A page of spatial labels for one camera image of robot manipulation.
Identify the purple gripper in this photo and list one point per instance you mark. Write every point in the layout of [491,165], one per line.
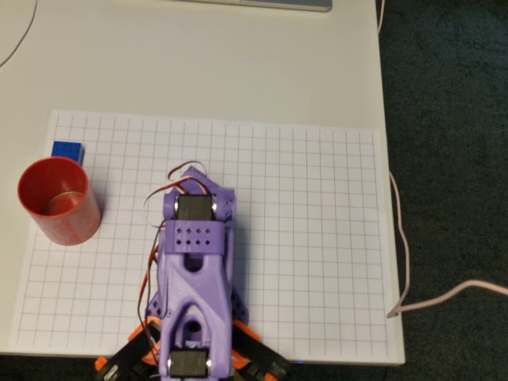
[195,177]

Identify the blue toy brick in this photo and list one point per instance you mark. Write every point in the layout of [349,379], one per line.
[66,150]

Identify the purple robot arm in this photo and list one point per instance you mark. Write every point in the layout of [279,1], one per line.
[190,285]

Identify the red plastic cup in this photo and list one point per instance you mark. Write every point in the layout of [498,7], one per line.
[67,226]

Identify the white grid paper sheet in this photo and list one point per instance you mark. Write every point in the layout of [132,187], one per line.
[309,238]

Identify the orange black clamp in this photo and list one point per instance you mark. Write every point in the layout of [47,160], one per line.
[127,355]
[262,357]

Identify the silver laptop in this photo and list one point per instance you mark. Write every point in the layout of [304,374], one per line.
[254,4]

